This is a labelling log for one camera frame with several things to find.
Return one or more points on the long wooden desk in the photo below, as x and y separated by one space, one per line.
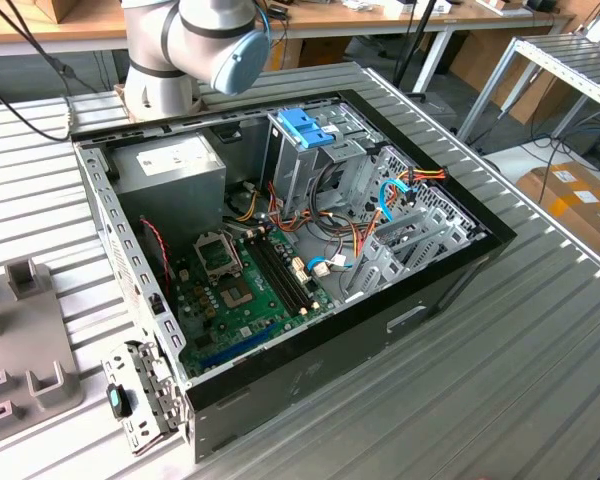
480 20

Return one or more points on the cardboard box with labels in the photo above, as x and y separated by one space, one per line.
570 210

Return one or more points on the RAM slot white clips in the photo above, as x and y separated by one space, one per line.
277 271
291 268

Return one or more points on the grey power supply unit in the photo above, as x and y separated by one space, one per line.
170 200

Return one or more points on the green motherboard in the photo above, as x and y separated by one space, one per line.
240 325

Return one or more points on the blue expansion slot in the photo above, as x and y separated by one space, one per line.
240 345

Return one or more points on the blue plastic drive latch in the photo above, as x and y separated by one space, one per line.
305 130

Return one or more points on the grey metal disk bay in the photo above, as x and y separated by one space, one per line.
380 260

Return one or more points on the plain cardboard box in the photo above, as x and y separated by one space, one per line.
325 50

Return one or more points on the black teal retainer latch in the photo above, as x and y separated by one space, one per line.
114 400

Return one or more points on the RAM slot black clips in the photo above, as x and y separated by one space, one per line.
270 272
284 270

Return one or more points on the grey metal drive cage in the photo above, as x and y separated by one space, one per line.
290 170

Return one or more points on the aluminium slat table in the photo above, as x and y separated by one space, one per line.
570 55

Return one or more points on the metal expansion card retainer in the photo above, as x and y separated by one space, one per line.
150 380

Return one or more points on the CPU socket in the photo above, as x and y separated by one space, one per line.
236 295

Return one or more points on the grey parts rack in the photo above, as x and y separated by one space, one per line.
25 340

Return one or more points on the small brown box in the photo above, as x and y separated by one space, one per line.
55 10

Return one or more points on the black open PC case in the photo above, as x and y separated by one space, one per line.
330 360

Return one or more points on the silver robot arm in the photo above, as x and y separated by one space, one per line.
150 50

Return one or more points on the black tripod stand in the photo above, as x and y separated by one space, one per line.
420 30

